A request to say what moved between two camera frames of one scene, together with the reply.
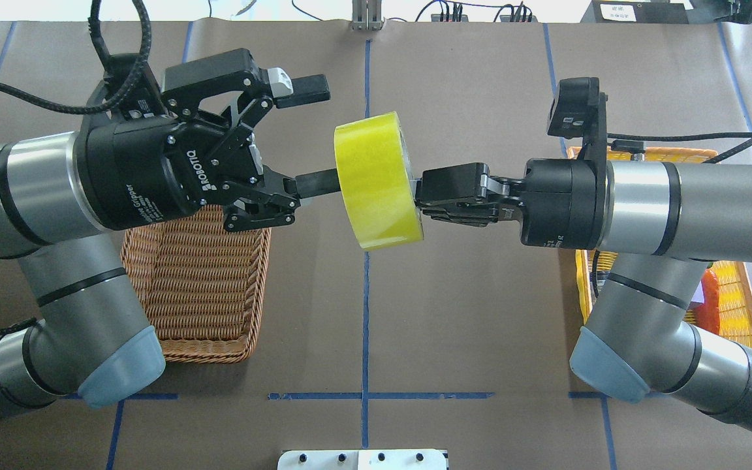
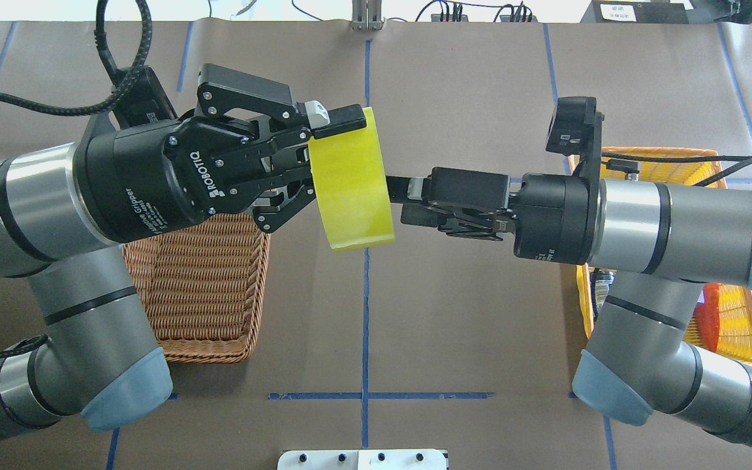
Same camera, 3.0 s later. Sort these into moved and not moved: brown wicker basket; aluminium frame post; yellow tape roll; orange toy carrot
Moved: yellow tape roll
Not moved: brown wicker basket; aluminium frame post; orange toy carrot
